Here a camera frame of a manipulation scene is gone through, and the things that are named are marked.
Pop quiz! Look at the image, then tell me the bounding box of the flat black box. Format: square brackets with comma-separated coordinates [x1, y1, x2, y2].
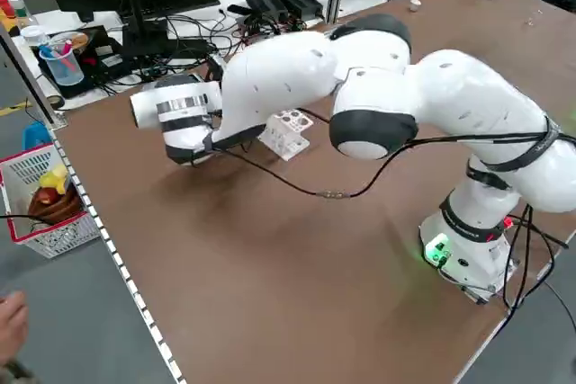
[31, 23, 136, 100]

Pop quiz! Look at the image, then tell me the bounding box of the black base cable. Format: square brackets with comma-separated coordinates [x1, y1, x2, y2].
[497, 210, 576, 335]

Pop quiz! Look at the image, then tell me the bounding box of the clear bottle with white cap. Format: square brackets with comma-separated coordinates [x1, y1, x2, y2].
[6, 0, 42, 39]

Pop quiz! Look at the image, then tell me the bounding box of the yellow toy fruit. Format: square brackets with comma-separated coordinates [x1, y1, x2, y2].
[39, 165, 69, 192]

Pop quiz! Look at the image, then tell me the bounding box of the aluminium table edge rail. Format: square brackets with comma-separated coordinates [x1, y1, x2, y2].
[47, 125, 186, 384]

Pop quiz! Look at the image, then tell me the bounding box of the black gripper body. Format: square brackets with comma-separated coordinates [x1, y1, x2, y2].
[206, 54, 225, 84]

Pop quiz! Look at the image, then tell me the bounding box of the white plastic basket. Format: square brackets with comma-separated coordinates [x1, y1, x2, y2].
[0, 143, 104, 260]

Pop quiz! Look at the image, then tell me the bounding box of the brown woven bowl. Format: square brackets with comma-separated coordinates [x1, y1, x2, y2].
[27, 183, 86, 227]

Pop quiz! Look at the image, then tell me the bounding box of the white test tube rack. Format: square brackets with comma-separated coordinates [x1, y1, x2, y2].
[258, 107, 314, 162]

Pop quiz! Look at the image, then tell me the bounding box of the clear measuring cup with pens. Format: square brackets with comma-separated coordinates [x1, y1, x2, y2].
[38, 40, 86, 87]

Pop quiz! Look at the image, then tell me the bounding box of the aluminium frame post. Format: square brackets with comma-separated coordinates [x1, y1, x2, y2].
[0, 23, 68, 128]

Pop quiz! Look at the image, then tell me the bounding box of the silver digital scale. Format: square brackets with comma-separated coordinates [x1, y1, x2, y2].
[143, 72, 206, 91]

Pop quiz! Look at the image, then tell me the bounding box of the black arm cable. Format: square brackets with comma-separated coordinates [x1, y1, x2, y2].
[211, 129, 559, 201]

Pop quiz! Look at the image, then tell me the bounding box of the blue plastic object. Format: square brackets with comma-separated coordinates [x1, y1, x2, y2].
[22, 121, 51, 151]

